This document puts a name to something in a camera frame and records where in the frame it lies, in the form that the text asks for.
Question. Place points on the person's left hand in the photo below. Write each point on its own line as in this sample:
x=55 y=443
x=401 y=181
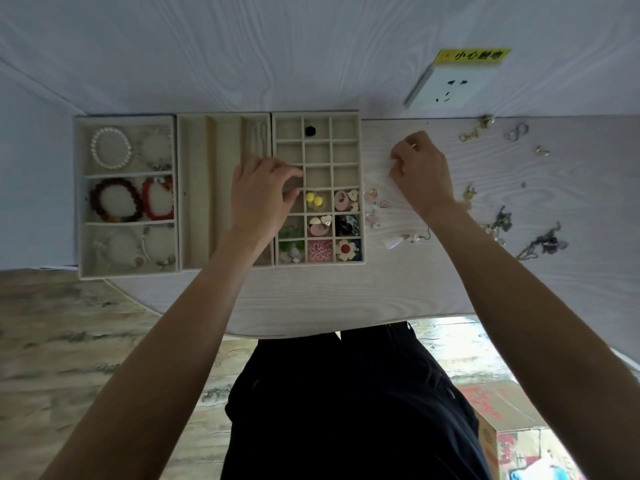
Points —
x=257 y=199

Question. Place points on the person's right hand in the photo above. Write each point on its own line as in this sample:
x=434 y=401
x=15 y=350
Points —
x=427 y=174

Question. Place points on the person's left thumb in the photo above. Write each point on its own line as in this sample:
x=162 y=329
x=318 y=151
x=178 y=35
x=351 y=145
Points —
x=292 y=198

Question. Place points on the person's right fingers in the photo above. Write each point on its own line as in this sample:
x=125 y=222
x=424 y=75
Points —
x=404 y=157

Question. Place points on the person's right forearm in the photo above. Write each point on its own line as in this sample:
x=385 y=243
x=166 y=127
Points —
x=530 y=334

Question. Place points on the person's left forearm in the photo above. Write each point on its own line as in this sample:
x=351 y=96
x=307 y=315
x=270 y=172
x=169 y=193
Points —
x=165 y=354

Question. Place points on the yellow ball earrings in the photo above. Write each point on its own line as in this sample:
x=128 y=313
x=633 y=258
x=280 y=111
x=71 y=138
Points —
x=313 y=198

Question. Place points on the green bead earrings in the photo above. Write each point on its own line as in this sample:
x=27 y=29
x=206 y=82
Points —
x=290 y=232

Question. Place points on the pink heart earrings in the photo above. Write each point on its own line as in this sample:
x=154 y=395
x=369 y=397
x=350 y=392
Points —
x=316 y=225

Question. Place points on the beige grid earring tray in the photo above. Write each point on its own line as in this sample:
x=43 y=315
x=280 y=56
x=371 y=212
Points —
x=318 y=164

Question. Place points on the pink oval earrings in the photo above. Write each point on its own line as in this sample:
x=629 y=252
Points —
x=345 y=198

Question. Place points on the white flower earrings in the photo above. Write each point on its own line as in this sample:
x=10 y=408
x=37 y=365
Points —
x=292 y=253

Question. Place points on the pink flower earring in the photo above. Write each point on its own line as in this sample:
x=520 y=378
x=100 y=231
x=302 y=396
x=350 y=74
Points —
x=320 y=250

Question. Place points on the dark blue patterned earrings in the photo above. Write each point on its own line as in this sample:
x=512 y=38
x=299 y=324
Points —
x=347 y=225

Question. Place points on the pale pink drop earrings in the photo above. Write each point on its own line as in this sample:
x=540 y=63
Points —
x=372 y=214

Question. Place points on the gold dangling earring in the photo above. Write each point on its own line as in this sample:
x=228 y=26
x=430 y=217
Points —
x=470 y=135

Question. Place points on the black stud earring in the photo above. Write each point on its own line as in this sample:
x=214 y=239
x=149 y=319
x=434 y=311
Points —
x=310 y=130

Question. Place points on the white red flower earring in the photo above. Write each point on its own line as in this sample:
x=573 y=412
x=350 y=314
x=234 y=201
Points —
x=346 y=248

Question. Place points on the small gold charm earring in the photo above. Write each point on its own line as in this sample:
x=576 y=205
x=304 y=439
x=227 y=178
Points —
x=469 y=195

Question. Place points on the white pendant earring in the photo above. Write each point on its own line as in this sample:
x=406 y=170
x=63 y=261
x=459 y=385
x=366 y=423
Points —
x=397 y=242

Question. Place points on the silver hoop earring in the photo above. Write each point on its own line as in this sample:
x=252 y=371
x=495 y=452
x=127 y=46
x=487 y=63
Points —
x=520 y=128

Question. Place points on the yellow warning label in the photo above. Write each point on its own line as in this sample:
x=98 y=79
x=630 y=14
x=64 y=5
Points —
x=472 y=55

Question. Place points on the person's black trousers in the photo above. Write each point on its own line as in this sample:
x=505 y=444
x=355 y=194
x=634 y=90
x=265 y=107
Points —
x=350 y=409

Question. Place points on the printed cardboard box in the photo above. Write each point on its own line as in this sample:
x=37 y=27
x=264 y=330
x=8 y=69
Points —
x=505 y=424

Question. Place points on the white wall socket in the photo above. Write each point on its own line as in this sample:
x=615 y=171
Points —
x=452 y=89

